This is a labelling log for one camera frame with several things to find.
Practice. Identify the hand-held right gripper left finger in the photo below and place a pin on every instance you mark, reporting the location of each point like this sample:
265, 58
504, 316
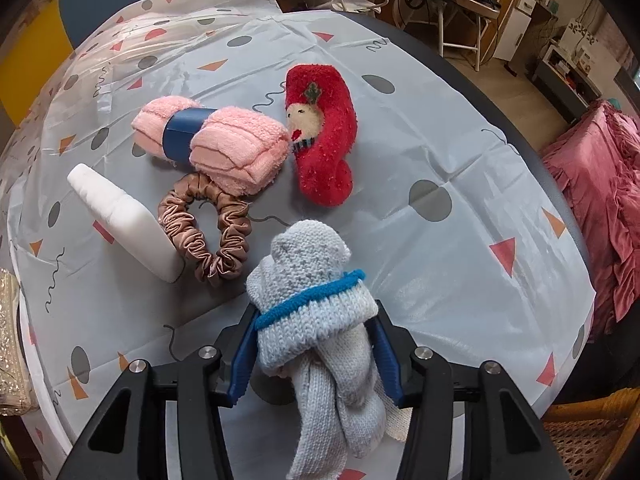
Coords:
240, 360

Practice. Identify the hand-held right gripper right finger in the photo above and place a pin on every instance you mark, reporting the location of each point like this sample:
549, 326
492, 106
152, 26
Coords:
390, 360

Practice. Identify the light blue knitted socks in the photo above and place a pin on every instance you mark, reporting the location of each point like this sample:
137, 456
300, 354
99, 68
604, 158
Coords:
310, 310

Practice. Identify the red fuzzy sock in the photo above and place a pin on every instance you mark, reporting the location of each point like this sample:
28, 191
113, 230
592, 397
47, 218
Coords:
330, 160

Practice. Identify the pink towel blue band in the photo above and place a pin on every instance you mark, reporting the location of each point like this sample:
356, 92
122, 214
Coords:
235, 145

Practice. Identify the brown satin scrunchie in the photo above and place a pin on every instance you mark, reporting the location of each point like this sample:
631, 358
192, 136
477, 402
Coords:
180, 230

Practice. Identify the wicker chair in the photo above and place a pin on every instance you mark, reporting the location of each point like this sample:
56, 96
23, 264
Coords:
590, 440

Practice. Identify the ornate gold tissue box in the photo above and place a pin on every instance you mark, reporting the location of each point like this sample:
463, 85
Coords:
10, 340

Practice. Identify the pink ruffled bedding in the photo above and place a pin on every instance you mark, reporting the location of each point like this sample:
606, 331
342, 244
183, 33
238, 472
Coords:
600, 185

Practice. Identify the grey low shelf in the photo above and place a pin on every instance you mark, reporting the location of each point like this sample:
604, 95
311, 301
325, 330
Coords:
555, 85

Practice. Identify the white cabinet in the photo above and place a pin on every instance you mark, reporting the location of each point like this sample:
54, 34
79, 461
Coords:
515, 25

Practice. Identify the multicolour chair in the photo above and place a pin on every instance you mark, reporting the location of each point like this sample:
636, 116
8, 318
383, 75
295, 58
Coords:
115, 0

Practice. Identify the beige patterned curtain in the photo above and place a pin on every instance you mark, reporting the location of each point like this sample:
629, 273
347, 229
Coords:
620, 45

